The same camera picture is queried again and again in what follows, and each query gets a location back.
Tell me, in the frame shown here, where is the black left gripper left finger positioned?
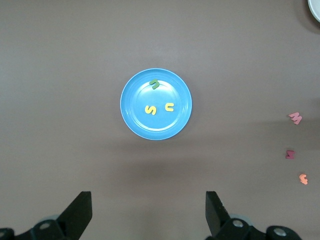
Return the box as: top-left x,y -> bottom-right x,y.
0,191 -> 93,240

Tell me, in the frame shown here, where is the yellow letter s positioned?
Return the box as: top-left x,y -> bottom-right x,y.
144,105 -> 158,116

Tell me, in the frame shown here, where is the blue plate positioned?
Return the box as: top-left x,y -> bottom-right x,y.
119,68 -> 193,141

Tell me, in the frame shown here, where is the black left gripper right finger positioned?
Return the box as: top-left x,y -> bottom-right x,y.
204,190 -> 303,240

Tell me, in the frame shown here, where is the beige plate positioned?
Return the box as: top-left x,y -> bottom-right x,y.
307,0 -> 320,23

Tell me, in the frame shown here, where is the pink letter w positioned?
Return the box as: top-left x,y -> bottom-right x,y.
288,112 -> 303,125

